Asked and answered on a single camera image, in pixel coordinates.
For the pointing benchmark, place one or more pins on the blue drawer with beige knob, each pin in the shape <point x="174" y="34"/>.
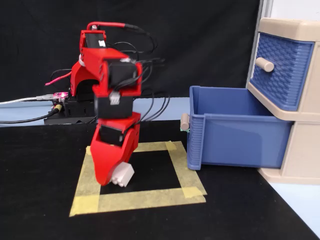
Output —
<point x="287" y="75"/>
<point x="237" y="142"/>

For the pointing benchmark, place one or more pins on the white toy brick cube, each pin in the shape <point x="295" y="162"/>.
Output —
<point x="125" y="173"/>

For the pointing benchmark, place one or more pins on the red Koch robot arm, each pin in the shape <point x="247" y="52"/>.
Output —
<point x="100" y="57"/>

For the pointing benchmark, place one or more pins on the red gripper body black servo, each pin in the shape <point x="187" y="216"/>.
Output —
<point x="111" y="135"/>

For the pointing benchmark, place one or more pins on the beige plastic drawer cabinet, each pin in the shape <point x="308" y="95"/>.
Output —
<point x="307" y="150"/>

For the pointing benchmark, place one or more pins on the lit controller circuit board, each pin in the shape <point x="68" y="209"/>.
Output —
<point x="60" y="95"/>

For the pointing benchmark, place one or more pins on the black backdrop cloth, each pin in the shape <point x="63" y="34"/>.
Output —
<point x="200" y="37"/>

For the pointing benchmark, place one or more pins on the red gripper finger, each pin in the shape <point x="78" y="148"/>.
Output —
<point x="132" y="142"/>
<point x="105" y="162"/>

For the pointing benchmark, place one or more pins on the black rectangular work mat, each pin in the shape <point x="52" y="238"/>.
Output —
<point x="37" y="175"/>

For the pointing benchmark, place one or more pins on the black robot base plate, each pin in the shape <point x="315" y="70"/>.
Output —
<point x="75" y="112"/>

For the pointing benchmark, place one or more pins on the aluminium frame profile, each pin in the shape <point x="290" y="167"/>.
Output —
<point x="263" y="15"/>

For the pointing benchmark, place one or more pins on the green tape piece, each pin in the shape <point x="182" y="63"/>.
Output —
<point x="184" y="130"/>

